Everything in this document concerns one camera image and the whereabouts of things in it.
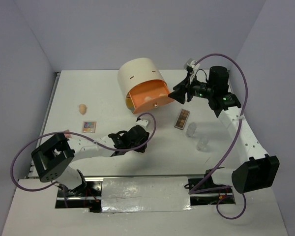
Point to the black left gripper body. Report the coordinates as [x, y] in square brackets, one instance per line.
[141, 142]

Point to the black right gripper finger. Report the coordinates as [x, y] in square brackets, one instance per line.
[183, 83]
[178, 94]

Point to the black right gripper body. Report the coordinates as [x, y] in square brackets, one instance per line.
[201, 89]

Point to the orange top drawer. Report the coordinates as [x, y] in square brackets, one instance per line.
[135, 98]

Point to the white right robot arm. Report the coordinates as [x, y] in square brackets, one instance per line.
[257, 168]

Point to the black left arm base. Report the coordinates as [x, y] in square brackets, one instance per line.
[87, 196]

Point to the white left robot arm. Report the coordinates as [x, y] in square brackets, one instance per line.
[52, 159]

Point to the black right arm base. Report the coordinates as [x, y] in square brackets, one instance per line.
[208, 186]

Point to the brown eyeshadow palette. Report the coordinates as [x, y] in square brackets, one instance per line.
[181, 119]

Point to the colourful glitter eyeshadow palette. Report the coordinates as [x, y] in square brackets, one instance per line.
[89, 127]

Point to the cream round drawer organizer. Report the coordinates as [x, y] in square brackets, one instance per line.
[136, 72]

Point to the silver foil tape panel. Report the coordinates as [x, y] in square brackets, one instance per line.
[144, 194]

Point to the pink blush palette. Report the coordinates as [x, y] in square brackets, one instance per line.
[67, 134]

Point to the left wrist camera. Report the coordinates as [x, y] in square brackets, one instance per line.
[143, 122]

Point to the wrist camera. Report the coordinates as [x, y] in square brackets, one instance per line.
[191, 64]
[143, 122]

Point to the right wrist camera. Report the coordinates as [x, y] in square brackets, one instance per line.
[191, 64]

